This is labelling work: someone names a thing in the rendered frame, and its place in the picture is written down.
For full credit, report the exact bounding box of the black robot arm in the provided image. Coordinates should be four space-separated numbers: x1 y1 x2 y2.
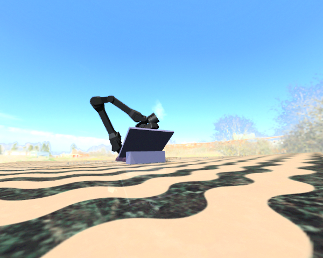
90 96 159 154

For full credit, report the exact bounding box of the lavender switch panel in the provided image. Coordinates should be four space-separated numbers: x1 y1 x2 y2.
118 127 174 164

